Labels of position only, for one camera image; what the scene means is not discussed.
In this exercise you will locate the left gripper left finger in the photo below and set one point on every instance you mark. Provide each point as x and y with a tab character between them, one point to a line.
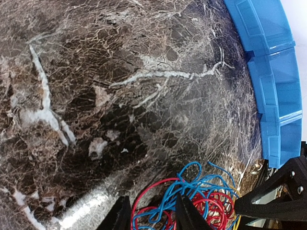
119	216

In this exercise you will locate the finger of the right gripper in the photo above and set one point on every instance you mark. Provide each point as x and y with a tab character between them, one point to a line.
282	197

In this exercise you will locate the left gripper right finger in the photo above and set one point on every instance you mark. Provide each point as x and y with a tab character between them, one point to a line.
187	216

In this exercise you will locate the blue plastic divided bin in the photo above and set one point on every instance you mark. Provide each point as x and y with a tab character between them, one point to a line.
268	42

